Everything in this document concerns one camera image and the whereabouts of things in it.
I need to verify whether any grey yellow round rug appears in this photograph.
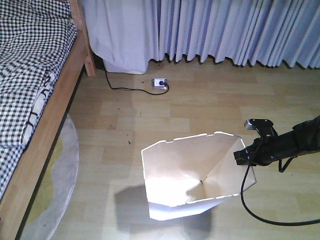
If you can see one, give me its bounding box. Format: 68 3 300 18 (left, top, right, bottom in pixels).
20 114 80 240

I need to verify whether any white trash bin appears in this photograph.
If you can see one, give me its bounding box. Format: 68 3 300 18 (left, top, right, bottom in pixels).
141 131 257 221

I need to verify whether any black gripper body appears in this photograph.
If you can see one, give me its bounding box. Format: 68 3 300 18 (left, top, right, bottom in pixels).
233 138 282 167

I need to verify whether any black power cord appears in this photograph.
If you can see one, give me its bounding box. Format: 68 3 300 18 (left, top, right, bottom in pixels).
104 69 170 96

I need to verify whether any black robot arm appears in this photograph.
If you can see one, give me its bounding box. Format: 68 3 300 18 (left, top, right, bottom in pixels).
233 116 320 173

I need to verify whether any white power strip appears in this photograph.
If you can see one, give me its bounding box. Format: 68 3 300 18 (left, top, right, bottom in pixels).
151 78 168 90

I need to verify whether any black white checkered bedding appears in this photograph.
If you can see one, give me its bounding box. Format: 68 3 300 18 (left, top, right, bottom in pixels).
0 0 78 194

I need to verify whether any black camera cable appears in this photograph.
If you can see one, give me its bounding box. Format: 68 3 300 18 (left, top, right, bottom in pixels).
240 149 320 227

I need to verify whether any light grey curtain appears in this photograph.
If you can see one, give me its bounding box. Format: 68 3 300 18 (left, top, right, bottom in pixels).
82 0 320 75

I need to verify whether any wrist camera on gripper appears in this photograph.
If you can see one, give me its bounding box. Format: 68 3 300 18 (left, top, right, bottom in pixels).
244 118 278 138

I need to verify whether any wooden bed frame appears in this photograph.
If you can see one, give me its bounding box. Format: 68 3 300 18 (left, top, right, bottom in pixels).
0 0 96 240

